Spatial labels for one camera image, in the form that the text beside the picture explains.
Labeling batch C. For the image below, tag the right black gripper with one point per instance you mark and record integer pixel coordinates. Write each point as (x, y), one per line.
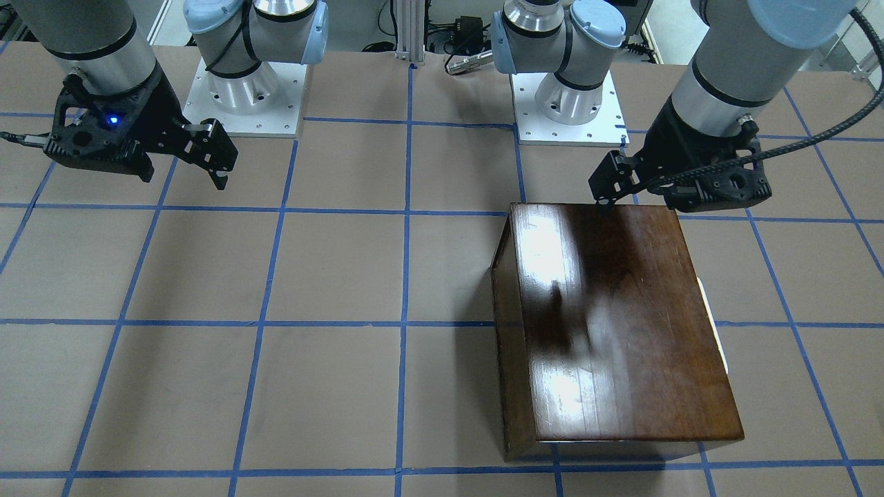
(157, 110)

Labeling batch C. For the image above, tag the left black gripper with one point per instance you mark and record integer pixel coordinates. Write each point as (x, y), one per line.
(668, 145)

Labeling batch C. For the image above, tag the light wooden drawer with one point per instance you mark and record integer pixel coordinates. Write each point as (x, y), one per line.
(713, 325)

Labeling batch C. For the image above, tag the dark wooden drawer cabinet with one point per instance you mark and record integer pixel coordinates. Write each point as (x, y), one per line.
(604, 340)

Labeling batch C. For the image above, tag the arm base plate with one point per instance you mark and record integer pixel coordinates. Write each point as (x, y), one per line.
(566, 103)
(266, 104)

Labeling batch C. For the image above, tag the aluminium frame post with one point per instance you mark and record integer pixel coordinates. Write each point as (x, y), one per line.
(410, 23)

